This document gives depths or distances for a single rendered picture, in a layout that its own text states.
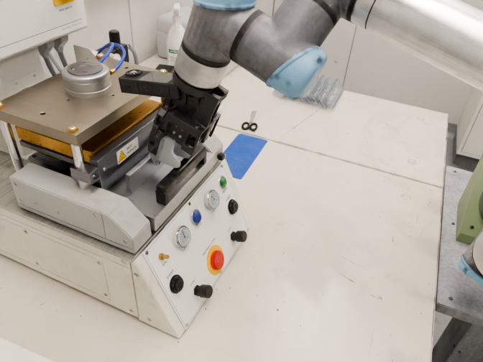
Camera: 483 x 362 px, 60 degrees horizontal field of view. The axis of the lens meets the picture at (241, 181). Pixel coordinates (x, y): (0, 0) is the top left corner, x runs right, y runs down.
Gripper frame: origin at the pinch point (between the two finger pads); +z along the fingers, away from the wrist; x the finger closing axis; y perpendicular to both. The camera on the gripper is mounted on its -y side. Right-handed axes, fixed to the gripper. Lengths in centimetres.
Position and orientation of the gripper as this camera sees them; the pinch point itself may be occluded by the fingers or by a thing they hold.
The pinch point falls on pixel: (155, 157)
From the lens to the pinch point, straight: 78.5
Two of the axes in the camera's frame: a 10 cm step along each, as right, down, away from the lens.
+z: -3.7, 6.4, 6.7
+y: 8.4, 5.5, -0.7
